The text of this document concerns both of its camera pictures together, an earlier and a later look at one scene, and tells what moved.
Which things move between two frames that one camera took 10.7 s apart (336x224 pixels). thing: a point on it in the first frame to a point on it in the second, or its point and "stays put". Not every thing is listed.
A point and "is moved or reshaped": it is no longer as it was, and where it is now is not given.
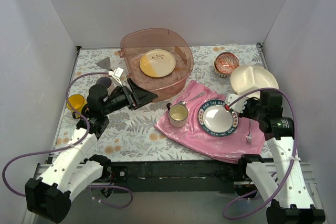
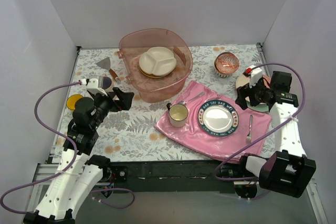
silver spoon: [184, 102] stays put
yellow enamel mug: [77, 102] stays put
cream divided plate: [247, 78] is moved or reshaped
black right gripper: [248, 109] to [247, 97]
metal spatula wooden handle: [105, 63] stays put
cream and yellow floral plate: [157, 63] stays put
